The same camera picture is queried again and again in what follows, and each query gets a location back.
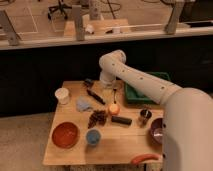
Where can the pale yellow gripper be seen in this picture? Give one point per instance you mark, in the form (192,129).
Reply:
(108,85)

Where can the light blue towel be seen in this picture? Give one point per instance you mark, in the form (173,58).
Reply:
(83,105)

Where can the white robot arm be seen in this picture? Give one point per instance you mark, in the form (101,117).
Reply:
(188,114)

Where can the green plastic tray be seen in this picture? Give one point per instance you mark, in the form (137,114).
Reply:
(132,96)

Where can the metal spoon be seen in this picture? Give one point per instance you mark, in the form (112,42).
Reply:
(114,95)

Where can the orange peach fruit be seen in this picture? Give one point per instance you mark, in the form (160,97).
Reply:
(114,109)

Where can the bunch of dark grapes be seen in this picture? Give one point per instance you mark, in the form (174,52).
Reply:
(97,117)

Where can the black rectangular block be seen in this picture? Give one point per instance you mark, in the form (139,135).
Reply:
(121,120)

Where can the white cup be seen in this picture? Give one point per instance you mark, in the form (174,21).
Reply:
(62,95)

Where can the metal cup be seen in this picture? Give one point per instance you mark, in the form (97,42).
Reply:
(145,115)

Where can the blue cup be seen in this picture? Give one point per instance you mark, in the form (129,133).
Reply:
(93,137)

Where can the purple bowl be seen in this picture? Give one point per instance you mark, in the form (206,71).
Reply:
(156,130)

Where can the red bowl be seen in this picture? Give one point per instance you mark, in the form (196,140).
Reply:
(65,135)

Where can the black office chair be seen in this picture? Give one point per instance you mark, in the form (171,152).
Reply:
(61,7)

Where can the black handled brush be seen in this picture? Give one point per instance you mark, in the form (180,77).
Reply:
(89,83)

